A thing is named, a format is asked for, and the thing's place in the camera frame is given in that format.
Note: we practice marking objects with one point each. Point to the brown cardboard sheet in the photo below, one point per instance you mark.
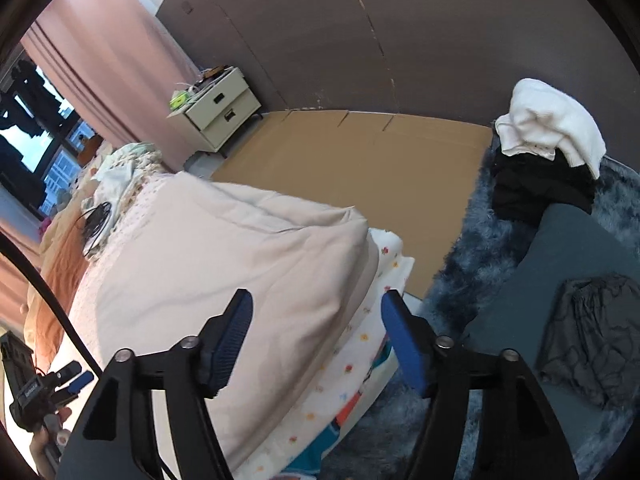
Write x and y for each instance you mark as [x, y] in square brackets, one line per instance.
[350, 170]

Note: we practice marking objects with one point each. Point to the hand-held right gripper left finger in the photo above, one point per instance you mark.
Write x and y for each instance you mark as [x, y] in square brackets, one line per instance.
[232, 335]

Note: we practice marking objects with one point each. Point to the person's left hand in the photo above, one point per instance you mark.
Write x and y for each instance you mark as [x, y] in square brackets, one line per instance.
[50, 435]

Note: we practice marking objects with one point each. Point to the black clothes pile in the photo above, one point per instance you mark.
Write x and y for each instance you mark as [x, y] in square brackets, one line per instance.
[535, 185]

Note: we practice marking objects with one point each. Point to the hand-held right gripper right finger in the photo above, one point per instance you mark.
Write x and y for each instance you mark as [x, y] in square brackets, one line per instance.
[402, 340]

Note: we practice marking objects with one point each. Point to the bed with floral sheet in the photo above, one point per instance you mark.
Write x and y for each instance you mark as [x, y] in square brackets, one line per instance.
[350, 375]

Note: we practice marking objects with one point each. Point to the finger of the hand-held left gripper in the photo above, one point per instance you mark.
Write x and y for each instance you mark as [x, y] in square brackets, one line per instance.
[81, 382]
[67, 372]

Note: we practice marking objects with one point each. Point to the window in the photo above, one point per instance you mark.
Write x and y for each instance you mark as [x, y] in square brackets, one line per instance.
[55, 150]

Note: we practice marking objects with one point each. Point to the white cloth pile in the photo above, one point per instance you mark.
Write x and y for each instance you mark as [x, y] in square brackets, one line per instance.
[125, 170]

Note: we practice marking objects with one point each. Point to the brown plush toy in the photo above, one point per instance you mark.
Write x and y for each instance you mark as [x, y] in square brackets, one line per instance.
[89, 147]

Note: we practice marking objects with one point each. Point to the orange-brown blanket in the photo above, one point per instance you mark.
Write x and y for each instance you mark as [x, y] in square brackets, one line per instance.
[60, 270]

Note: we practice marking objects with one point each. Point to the beige jacket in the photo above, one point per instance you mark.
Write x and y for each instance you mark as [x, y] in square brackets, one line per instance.
[225, 250]

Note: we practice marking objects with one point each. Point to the cream nightstand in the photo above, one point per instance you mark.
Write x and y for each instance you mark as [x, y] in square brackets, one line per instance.
[220, 110]

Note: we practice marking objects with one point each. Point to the white towel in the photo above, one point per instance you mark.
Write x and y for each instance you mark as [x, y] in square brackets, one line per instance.
[550, 115]

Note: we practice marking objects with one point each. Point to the dark hanging clothes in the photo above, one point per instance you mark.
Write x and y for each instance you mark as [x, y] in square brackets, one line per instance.
[20, 125]

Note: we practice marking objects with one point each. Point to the green item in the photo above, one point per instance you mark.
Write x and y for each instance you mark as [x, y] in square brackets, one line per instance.
[181, 99]

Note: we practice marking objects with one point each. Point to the blue shaggy rug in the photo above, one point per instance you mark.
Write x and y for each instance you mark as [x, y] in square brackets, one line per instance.
[475, 240]

